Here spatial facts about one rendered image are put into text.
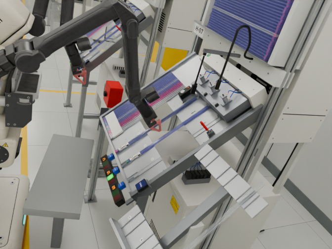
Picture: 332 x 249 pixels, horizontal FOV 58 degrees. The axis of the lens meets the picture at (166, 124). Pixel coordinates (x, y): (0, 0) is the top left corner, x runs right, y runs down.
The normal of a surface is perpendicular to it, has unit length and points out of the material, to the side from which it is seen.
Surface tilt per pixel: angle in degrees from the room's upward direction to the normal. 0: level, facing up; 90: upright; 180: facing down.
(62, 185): 0
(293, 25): 90
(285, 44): 90
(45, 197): 0
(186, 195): 0
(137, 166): 43
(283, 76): 90
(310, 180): 90
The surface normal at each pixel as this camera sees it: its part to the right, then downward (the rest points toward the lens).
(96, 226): 0.25, -0.85
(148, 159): -0.44, -0.63
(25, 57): 0.36, 0.72
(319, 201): -0.90, -0.02
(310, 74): 0.37, 0.53
